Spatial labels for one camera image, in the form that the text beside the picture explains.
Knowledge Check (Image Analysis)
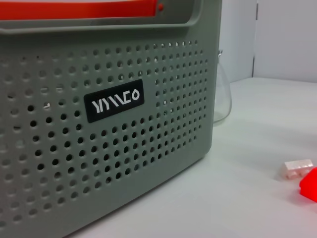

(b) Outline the white two-stud brick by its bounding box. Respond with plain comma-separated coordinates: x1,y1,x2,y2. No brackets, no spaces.
280,158,316,179

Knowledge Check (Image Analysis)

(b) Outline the orange bin handle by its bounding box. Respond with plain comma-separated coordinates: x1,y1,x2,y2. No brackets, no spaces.
0,0,164,20

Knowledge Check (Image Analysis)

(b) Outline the glass carafe with black lid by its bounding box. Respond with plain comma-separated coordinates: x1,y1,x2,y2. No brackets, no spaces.
214,49,233,127

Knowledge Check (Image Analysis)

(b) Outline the small red single brick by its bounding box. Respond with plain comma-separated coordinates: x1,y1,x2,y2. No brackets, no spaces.
298,166,317,202

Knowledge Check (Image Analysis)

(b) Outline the grey-green perforated storage bin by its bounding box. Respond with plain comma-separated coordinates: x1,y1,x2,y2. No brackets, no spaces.
0,0,221,238

